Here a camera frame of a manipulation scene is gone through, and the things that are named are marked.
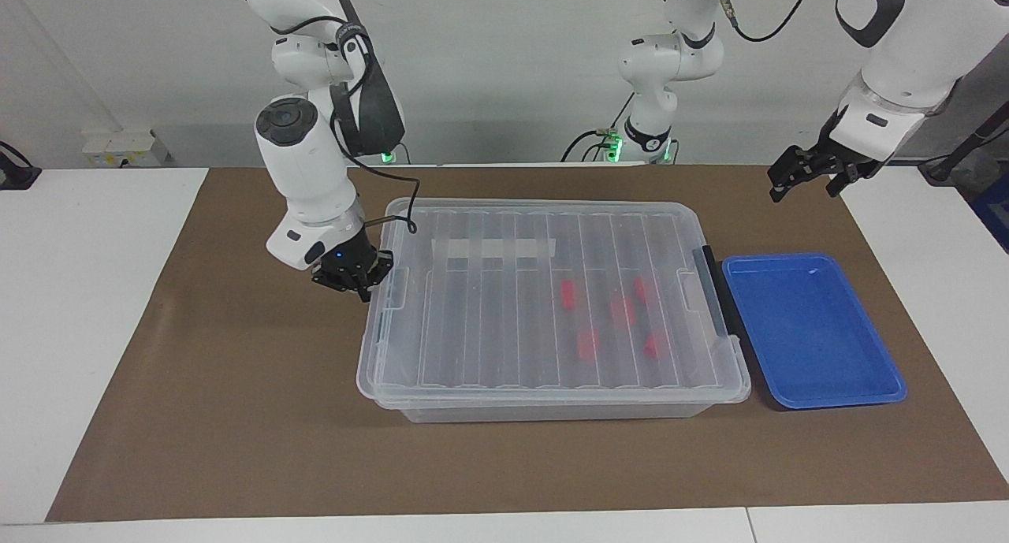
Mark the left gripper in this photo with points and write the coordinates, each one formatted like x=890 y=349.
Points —
x=861 y=165

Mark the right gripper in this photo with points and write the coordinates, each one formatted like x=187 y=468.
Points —
x=352 y=253

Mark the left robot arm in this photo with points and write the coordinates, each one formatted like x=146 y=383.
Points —
x=666 y=58

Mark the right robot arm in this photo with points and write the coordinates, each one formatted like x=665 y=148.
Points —
x=303 y=172

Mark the red block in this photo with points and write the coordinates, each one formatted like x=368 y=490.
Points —
x=640 y=290
x=567 y=293
x=623 y=312
x=587 y=345

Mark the clear plastic storage box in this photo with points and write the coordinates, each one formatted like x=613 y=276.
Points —
x=552 y=413

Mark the black stand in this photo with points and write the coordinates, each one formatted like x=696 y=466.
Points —
x=16 y=172
x=966 y=153

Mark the blue plastic tray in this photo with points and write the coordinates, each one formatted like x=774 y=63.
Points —
x=812 y=330

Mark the blue crate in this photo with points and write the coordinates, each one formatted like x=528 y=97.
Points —
x=995 y=212

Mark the white wall socket strip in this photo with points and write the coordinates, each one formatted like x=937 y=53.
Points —
x=126 y=147

